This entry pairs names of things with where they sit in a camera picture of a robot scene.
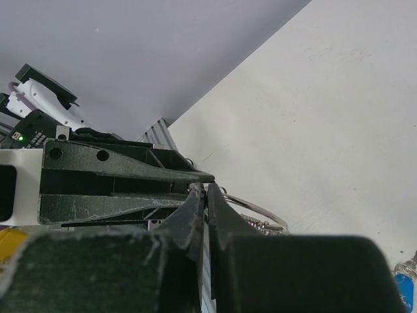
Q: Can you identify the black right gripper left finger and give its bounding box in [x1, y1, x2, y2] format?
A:
[1, 184, 205, 312]

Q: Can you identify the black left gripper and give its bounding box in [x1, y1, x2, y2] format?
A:
[37, 136, 215, 227]

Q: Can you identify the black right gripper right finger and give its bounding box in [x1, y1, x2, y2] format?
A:
[207, 184, 405, 312]

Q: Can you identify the metal keyring with clips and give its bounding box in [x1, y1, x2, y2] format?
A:
[185, 182, 291, 236]

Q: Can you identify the key with blue tag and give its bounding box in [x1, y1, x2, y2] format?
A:
[394, 253, 416, 312]

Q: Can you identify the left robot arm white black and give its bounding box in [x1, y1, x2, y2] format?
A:
[1, 65, 214, 227]

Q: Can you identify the aluminium mounting rail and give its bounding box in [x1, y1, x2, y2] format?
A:
[135, 118, 178, 152]

